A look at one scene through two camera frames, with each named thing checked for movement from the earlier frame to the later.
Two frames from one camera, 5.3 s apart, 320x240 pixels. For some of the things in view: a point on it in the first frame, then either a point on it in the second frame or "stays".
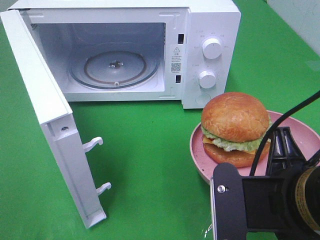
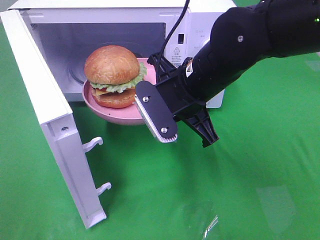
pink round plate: x=307 y=138 → x=130 y=115
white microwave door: x=55 y=116 stays
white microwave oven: x=141 y=50 stays
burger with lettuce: x=233 y=125 → x=112 y=72
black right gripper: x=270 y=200 → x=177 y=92
